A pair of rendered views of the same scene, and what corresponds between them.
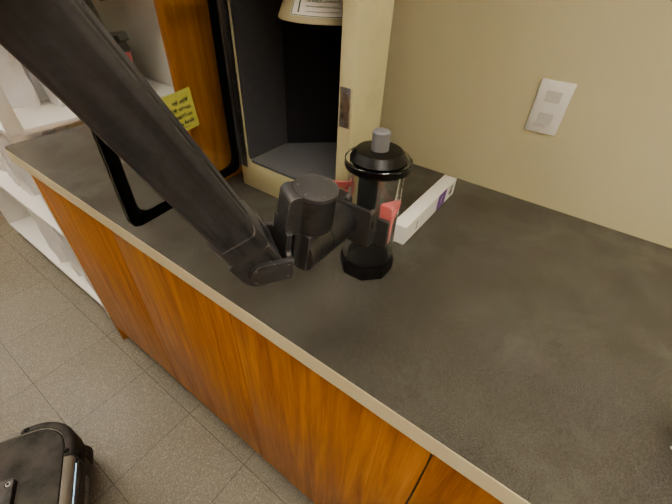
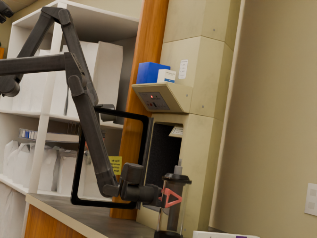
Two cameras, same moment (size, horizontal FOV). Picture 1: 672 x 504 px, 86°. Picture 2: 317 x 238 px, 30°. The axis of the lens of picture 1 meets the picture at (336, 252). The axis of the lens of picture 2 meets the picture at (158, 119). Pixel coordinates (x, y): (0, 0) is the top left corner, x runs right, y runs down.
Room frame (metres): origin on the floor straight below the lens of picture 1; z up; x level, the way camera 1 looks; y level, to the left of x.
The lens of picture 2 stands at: (-1.36, -1.01, 1.27)
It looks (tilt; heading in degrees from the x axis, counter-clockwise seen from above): 3 degrees up; 29
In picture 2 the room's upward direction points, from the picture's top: 9 degrees clockwise
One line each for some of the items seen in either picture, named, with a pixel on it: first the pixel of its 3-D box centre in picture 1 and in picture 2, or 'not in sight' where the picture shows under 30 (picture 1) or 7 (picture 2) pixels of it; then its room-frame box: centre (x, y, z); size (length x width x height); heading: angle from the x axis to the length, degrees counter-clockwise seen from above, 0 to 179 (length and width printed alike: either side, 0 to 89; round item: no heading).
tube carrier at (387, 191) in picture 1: (371, 213); (172, 208); (0.54, -0.06, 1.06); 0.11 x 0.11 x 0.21
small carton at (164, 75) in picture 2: not in sight; (166, 78); (0.67, 0.12, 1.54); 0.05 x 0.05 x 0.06; 62
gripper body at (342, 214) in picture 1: (334, 224); (145, 194); (0.44, 0.00, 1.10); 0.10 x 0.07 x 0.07; 56
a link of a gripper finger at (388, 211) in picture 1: (378, 212); (168, 197); (0.48, -0.06, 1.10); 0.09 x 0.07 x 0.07; 146
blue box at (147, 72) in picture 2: not in sight; (153, 75); (0.74, 0.22, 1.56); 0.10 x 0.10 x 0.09; 56
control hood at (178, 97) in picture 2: not in sight; (159, 97); (0.69, 0.15, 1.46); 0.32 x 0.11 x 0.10; 56
